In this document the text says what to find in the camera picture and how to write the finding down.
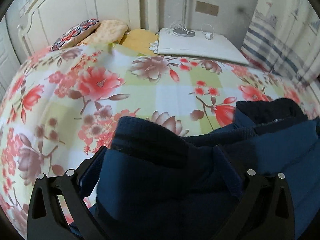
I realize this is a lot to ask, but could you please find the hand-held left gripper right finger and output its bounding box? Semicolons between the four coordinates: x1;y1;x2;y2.
212;145;297;240

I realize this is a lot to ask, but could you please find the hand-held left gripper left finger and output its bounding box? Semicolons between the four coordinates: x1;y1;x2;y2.
27;145;108;240

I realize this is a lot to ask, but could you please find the navy blue puffer jacket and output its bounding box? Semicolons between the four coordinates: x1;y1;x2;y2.
70;99;320;240

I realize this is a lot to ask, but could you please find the pink floral checked quilt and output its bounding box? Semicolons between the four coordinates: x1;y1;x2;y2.
0;41;320;240

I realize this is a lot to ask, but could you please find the white nightstand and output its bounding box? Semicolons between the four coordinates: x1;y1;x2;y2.
157;27;250;66

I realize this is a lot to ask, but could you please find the round patterned cushion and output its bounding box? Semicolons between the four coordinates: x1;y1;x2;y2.
51;19;101;52

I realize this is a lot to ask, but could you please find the white wardrobe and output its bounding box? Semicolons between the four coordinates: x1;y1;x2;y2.
0;22;12;98

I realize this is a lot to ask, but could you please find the yellow daisy pillow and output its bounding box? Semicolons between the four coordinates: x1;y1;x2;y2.
119;29;160;55

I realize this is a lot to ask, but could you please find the orange speckled pillow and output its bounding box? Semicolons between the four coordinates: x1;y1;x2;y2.
82;20;129;46

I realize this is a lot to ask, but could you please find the sailboat print curtain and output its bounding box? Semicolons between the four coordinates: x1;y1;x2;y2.
241;0;320;85

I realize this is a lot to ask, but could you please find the white pole desk lamp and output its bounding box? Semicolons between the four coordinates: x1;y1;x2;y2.
166;0;197;36

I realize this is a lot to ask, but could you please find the cream wooden headboard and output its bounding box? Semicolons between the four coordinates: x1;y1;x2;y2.
5;0;159;58

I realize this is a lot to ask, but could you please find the white charger with cable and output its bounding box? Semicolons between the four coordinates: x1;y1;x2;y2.
200;24;216;40

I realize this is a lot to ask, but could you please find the brown wall switch panel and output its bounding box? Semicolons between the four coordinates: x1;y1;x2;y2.
195;1;219;17

